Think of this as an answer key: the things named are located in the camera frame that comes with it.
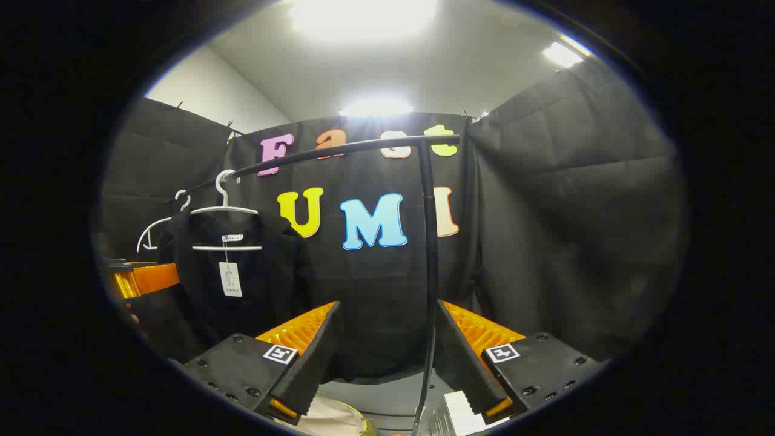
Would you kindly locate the white laundry hamper yellow rim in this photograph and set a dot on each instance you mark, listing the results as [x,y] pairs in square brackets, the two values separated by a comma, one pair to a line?
[339,418]

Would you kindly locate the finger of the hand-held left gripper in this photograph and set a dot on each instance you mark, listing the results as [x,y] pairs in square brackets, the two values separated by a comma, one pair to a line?
[148,280]

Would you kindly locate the ceiling light above backdrop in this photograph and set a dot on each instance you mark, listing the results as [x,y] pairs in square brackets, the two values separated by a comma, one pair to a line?
[375,109]

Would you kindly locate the white box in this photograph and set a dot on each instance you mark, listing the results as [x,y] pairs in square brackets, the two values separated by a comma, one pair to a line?
[460,418]

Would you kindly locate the large ceiling light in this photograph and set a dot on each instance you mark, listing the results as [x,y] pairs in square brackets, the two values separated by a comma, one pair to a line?
[363,15]

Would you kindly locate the black metal clothes rack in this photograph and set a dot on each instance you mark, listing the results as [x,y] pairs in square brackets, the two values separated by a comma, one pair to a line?
[431,242]

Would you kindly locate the narrow ceiling light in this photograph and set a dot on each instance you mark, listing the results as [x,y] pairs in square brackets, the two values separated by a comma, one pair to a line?
[562,54]

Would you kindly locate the large white clothes hanger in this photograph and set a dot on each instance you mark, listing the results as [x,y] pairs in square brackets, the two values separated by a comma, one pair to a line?
[225,211]

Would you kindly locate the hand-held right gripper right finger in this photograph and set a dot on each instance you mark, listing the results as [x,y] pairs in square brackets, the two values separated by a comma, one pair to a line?
[460,357]

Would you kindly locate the black backdrop cloth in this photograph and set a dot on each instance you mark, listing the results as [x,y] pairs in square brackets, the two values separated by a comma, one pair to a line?
[545,212]

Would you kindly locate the black knit garment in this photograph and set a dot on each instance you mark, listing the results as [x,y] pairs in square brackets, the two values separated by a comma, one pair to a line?
[272,290]

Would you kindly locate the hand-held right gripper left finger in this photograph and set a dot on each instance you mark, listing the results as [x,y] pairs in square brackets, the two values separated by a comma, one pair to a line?
[315,357]

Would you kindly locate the small white clothes hanger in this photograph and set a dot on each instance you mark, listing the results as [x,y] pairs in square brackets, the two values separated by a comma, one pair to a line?
[158,224]

